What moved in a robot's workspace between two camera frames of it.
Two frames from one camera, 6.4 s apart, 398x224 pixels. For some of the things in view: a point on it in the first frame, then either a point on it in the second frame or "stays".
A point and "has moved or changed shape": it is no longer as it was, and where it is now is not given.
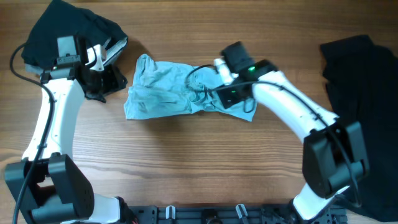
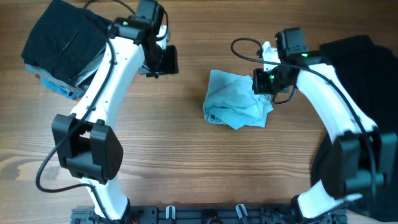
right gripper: x=226 y=98 -> x=259 y=85
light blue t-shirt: x=157 y=88 has moved or changed shape
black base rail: x=226 y=214 stays
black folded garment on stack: x=61 y=20 stays
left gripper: x=115 y=82 -> x=170 y=66
